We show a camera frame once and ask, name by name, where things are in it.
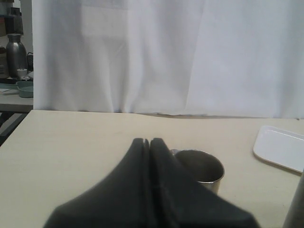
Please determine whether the clear plastic pitcher with label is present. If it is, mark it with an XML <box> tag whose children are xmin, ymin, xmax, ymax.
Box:
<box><xmin>283</xmin><ymin>172</ymin><xmax>304</xmax><ymax>228</ymax></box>

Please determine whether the small white cup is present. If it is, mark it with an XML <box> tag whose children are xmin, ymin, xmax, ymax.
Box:
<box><xmin>17</xmin><ymin>68</ymin><xmax>28</xmax><ymax>80</ymax></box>

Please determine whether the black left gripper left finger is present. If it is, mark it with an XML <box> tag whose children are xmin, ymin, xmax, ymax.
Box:
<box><xmin>44</xmin><ymin>138</ymin><xmax>152</xmax><ymax>228</ymax></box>

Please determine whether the dark metal vase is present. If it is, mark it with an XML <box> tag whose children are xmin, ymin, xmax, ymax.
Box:
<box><xmin>6</xmin><ymin>34</ymin><xmax>28</xmax><ymax>78</ymax></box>

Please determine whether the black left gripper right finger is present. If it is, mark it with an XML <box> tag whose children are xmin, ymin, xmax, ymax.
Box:
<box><xmin>149</xmin><ymin>138</ymin><xmax>259</xmax><ymax>228</ymax></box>

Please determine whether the teal plastic basin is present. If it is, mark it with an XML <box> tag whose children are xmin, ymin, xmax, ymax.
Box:
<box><xmin>16</xmin><ymin>81</ymin><xmax>33</xmax><ymax>98</ymax></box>

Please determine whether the grey side table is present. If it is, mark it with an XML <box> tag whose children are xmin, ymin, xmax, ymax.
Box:
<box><xmin>0</xmin><ymin>79</ymin><xmax>33</xmax><ymax>113</ymax></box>

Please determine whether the white plastic tray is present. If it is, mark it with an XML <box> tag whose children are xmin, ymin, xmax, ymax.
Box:
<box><xmin>253</xmin><ymin>125</ymin><xmax>304</xmax><ymax>173</ymax></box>

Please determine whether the steel mug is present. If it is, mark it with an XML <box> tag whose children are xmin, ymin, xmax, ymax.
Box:
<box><xmin>171</xmin><ymin>149</ymin><xmax>225</xmax><ymax>194</ymax></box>

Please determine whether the white backdrop curtain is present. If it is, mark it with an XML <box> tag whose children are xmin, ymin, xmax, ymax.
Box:
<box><xmin>32</xmin><ymin>0</ymin><xmax>304</xmax><ymax>119</ymax></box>

